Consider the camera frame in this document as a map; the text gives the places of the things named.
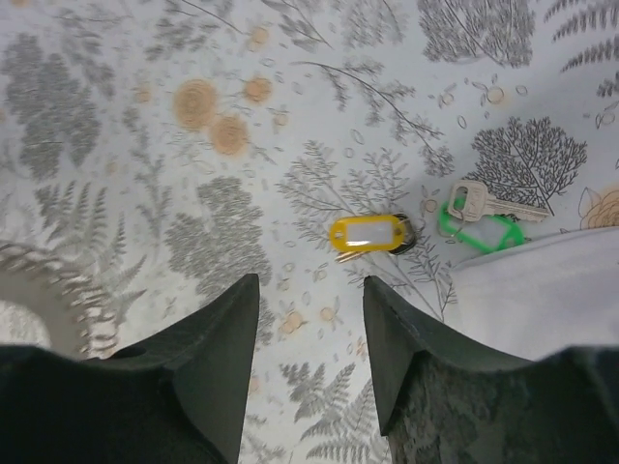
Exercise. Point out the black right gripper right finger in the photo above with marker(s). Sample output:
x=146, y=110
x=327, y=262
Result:
x=442, y=397

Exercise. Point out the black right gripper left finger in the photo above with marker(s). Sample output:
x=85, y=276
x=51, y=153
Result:
x=178, y=396

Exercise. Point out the white disc with keyrings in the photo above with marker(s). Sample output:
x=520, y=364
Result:
x=76, y=311

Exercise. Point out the white crumpled cloth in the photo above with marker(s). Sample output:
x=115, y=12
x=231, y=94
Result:
x=537, y=299

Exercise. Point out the green tagged key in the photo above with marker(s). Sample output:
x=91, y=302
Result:
x=477, y=218

